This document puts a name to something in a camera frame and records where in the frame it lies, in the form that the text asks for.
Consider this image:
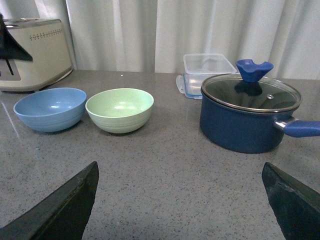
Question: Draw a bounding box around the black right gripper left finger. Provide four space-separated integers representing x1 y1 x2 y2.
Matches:
0 161 99 240

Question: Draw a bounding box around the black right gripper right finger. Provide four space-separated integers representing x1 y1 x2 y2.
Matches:
261 162 320 240

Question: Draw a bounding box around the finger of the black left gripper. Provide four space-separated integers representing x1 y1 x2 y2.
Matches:
0 14 33 62

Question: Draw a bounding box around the green plastic bowl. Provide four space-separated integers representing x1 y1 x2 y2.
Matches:
85 88 154 134

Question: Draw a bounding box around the blue plastic bowl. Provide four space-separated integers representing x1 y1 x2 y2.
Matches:
13 87 87 133

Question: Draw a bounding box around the cream two-slot toaster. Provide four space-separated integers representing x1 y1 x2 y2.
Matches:
0 18 73 92

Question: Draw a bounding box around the dark blue saucepan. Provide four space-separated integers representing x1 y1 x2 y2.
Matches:
199 90 320 154

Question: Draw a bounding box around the glass lid blue knob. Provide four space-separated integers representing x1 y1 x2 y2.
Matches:
201 59 302 113

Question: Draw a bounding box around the white curtain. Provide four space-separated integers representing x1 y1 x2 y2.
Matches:
0 0 320 80

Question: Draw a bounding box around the clear container lid blue seal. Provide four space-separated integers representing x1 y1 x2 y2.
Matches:
175 73 212 100

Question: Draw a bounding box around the clear plastic food container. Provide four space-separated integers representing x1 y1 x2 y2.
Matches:
183 53 237 75

